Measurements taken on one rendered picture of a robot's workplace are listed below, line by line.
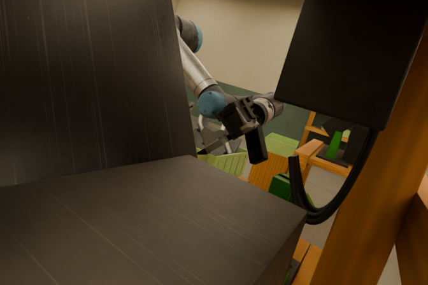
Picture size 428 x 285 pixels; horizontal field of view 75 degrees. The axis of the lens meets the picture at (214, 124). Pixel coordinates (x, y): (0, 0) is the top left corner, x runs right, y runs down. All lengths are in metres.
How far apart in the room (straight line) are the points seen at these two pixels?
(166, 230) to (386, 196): 0.39
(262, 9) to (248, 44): 0.99
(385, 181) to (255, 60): 7.61
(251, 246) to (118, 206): 0.11
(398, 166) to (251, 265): 0.35
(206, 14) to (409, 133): 8.66
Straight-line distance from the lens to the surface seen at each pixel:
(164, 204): 0.25
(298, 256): 1.03
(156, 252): 0.20
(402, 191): 0.52
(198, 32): 1.10
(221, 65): 8.40
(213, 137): 0.68
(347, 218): 0.54
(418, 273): 0.38
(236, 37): 8.39
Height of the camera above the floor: 1.36
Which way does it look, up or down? 10 degrees down
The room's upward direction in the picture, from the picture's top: 16 degrees clockwise
